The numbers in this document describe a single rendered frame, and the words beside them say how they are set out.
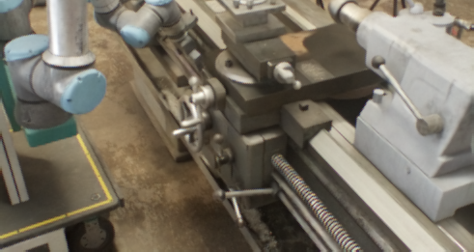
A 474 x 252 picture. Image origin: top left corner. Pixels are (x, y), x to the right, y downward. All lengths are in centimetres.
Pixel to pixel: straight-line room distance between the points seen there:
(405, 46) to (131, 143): 186
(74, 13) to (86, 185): 86
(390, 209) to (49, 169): 146
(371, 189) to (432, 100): 27
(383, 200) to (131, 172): 164
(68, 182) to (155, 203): 49
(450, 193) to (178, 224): 143
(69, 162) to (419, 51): 153
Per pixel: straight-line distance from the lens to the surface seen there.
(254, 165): 176
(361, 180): 154
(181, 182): 278
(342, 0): 180
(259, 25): 177
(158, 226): 258
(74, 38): 173
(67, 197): 231
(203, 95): 176
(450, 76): 142
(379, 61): 149
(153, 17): 195
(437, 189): 143
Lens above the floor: 183
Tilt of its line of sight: 36 degrees down
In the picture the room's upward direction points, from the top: straight up
